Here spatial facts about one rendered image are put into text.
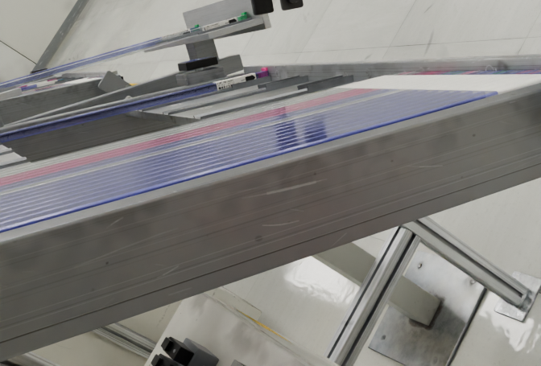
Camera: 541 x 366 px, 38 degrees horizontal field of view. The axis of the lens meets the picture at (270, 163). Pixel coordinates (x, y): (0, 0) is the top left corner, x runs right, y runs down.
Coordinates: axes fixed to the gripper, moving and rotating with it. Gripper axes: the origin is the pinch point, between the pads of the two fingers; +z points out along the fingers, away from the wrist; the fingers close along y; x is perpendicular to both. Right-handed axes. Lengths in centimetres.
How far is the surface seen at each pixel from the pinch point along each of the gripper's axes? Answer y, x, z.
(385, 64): -30.2, 3.5, 8.3
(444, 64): -40.3, 3.5, 8.5
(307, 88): -23.2, 9.5, 9.7
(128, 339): 82, 16, 72
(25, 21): 749, -83, -32
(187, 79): 8.0, 12.5, 8.0
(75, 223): -60, 44, 9
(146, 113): -2.9, 22.5, 10.4
